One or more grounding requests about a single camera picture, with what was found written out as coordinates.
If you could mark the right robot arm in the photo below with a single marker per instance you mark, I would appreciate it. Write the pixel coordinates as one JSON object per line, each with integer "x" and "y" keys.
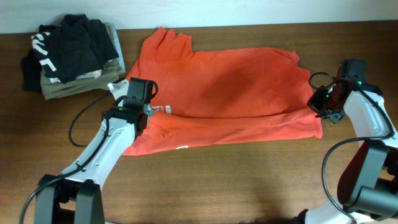
{"x": 367, "y": 189}

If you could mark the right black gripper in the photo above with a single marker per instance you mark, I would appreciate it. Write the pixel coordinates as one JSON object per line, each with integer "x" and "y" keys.
{"x": 313, "y": 102}

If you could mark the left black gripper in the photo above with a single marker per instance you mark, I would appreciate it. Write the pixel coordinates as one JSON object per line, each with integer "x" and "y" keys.
{"x": 149, "y": 107}

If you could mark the khaki folded garment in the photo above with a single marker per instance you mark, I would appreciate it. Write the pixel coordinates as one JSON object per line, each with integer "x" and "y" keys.
{"x": 109, "y": 74}

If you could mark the orange red t-shirt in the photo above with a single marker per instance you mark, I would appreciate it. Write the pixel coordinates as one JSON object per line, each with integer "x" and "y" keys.
{"x": 221, "y": 97}

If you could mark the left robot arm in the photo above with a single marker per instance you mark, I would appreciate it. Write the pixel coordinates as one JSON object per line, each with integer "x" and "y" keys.
{"x": 74, "y": 196}

